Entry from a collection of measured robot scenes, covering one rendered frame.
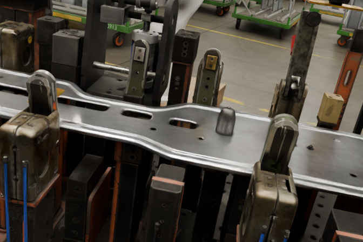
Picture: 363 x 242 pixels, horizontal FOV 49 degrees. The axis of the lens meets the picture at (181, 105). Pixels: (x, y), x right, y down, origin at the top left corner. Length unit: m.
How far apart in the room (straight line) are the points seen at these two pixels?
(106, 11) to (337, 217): 0.59
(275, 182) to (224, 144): 0.18
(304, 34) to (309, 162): 0.27
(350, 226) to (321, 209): 0.55
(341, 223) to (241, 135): 0.23
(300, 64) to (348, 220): 0.35
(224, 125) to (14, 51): 0.49
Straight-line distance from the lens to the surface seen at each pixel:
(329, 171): 0.69
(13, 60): 0.95
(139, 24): 5.05
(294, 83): 0.85
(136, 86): 0.85
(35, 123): 0.59
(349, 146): 0.81
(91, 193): 0.81
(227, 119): 0.70
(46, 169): 0.64
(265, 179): 0.53
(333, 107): 0.85
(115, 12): 0.87
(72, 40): 0.92
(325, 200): 1.21
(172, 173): 0.60
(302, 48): 0.84
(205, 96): 0.85
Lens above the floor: 1.31
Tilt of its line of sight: 23 degrees down
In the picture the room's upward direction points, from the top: 9 degrees clockwise
